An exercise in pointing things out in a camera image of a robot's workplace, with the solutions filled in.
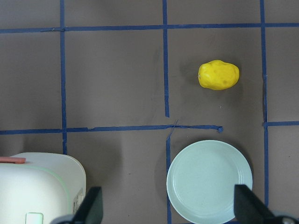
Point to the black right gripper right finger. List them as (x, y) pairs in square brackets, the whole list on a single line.
[(248, 208)]

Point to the green plate near lemon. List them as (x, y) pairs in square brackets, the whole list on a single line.
[(201, 180)]

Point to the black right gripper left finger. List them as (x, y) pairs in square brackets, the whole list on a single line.
[(91, 209)]

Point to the yellow toy lemon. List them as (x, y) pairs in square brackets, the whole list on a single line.
[(218, 75)]

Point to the white rice cooker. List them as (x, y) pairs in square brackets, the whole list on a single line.
[(36, 188)]

